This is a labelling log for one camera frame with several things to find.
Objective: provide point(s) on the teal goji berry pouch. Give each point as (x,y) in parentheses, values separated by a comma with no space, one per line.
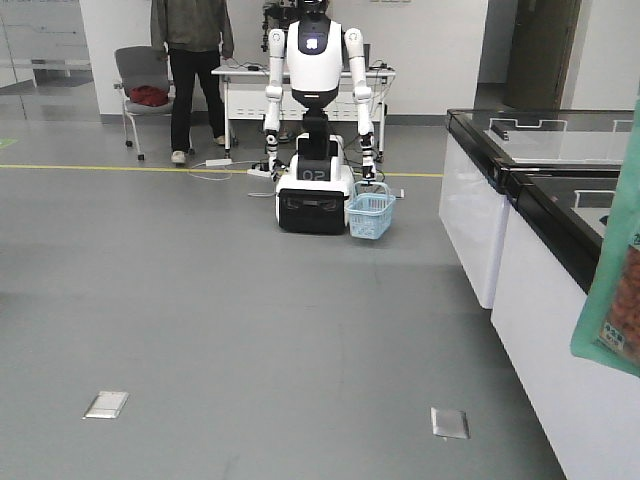
(607,331)

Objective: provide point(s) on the light blue shopping basket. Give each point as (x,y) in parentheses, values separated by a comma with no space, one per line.
(370,213)

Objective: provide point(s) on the white humanoid robot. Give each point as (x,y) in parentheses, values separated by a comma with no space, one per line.
(313,190)

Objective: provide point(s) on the white desk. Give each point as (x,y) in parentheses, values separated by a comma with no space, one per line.
(245,99)

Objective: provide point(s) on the white chest freezer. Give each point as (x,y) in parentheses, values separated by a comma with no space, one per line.
(525,201)

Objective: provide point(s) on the grey chair with red bag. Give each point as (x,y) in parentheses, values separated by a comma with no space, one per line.
(144,88)

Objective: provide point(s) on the person in grey jacket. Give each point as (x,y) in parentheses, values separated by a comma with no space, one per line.
(193,36)

